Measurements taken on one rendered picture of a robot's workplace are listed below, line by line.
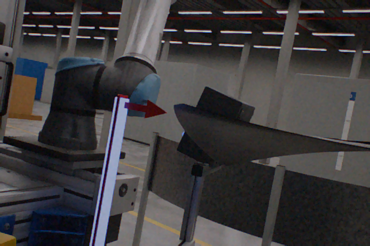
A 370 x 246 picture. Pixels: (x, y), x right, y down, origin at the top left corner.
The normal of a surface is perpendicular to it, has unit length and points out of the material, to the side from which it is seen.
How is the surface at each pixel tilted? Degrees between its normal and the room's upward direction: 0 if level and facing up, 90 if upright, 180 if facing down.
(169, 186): 90
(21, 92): 90
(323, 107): 90
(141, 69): 66
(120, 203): 90
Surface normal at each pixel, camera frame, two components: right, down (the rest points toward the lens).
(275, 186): -0.63, -0.07
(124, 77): -0.04, -0.47
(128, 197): 0.87, 0.18
